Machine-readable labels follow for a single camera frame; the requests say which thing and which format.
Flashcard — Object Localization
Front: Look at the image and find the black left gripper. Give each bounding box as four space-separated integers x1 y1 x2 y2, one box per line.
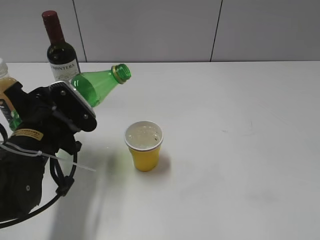
3 81 81 160

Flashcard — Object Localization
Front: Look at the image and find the green sprite bottle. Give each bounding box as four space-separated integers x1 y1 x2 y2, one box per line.
70 63 132 108

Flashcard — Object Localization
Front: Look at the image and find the yellow paper cup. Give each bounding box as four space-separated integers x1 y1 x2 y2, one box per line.
124 120 164 172

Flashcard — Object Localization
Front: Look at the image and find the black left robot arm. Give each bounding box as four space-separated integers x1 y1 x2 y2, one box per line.
0 82 86 221

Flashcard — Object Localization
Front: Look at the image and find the orange juice bottle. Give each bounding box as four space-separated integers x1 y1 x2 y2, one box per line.
0 58 20 131

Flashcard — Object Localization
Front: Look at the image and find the white zip tie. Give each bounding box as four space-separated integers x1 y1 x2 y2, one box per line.
0 141 96 172

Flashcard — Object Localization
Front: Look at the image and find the dark red wine bottle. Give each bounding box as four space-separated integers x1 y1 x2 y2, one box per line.
41 10 80 82

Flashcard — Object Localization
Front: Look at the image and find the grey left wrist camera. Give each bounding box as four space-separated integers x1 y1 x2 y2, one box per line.
48 81 98 132

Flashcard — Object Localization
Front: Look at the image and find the black left camera cable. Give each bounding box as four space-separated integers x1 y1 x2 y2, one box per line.
0 122 79 222

